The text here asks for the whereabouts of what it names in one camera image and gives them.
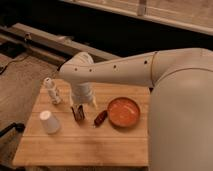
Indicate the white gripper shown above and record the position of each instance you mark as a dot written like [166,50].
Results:
[82,93]

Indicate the white plastic bottle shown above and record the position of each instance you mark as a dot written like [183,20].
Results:
[52,90]

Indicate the black clamp handle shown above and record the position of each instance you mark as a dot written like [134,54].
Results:
[19,127]

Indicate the orange round plate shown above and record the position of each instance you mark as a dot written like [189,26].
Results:
[123,112]

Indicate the grey metal rail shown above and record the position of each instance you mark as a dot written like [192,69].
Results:
[59,43]

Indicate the brown eraser block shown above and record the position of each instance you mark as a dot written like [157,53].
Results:
[78,112]

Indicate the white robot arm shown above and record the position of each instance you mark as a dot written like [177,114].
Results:
[180,117]

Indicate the dark red sausage toy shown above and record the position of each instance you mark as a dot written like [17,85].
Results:
[100,118]

